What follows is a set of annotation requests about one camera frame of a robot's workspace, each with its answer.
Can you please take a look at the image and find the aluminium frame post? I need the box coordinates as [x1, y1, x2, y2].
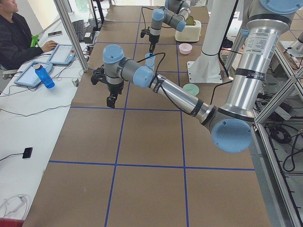
[54, 0, 89, 72]

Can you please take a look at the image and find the black keyboard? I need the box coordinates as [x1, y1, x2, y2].
[71, 19, 85, 42]

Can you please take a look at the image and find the cream toaster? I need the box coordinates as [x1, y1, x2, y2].
[175, 20, 202, 42]

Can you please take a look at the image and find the seated person in black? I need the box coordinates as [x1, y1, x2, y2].
[0, 0, 44, 70]

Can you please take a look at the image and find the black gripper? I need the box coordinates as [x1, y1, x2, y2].
[149, 34, 160, 53]
[107, 82, 124, 108]

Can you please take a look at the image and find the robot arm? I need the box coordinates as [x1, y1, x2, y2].
[147, 0, 191, 54]
[103, 0, 303, 153]

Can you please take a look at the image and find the teach pendant tablet near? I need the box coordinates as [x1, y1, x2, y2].
[14, 61, 53, 87]

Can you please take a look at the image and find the white pedestal column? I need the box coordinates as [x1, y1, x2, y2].
[187, 0, 238, 84]

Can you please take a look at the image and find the bread slice in toaster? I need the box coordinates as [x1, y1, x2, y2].
[186, 16, 195, 26]

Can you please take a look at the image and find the teach pendant tablet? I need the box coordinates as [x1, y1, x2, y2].
[47, 44, 75, 65]
[14, 61, 53, 87]

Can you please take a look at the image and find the small black box device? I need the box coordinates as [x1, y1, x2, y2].
[22, 147, 33, 159]

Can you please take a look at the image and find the smartphone on desk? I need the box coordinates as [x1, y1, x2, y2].
[48, 31, 62, 37]

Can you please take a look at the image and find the green bowl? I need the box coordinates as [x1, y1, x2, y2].
[183, 83, 199, 96]

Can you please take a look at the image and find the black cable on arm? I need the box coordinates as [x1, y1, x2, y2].
[141, 6, 166, 29]
[136, 52, 233, 112]

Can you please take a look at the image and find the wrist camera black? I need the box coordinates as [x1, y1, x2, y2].
[91, 67, 107, 85]
[140, 27, 150, 38]

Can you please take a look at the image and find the light blue cup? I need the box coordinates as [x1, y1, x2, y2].
[145, 63, 155, 70]
[145, 53, 155, 64]

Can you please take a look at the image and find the person's hand on table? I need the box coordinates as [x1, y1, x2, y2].
[41, 40, 58, 52]

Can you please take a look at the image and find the pink bowl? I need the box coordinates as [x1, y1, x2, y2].
[178, 43, 192, 55]

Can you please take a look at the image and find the teach pendant tablet far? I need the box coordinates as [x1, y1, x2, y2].
[47, 44, 75, 65]

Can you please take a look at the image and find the blue water bottle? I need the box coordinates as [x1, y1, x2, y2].
[33, 64, 55, 89]

